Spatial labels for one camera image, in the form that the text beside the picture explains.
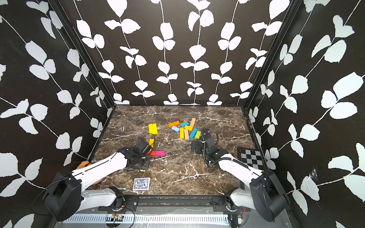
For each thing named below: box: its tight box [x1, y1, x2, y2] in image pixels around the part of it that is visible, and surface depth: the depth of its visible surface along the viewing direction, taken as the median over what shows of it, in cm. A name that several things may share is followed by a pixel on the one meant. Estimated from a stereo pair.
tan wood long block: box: [184, 129, 190, 141], surface depth 103 cm
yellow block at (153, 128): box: [150, 123, 158, 135], surface depth 106 cm
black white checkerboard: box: [240, 148, 265, 171], surface depth 92 cm
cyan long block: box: [189, 127, 199, 140], surface depth 104 cm
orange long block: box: [168, 120, 181, 128], surface depth 110 cm
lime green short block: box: [194, 130, 202, 140], surface depth 103 cm
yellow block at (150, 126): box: [148, 123, 153, 136], surface depth 106 cm
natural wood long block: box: [189, 117, 196, 128], surface depth 111 cm
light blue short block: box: [171, 125, 180, 133], surface depth 108 cm
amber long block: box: [179, 127, 185, 140], surface depth 103 cm
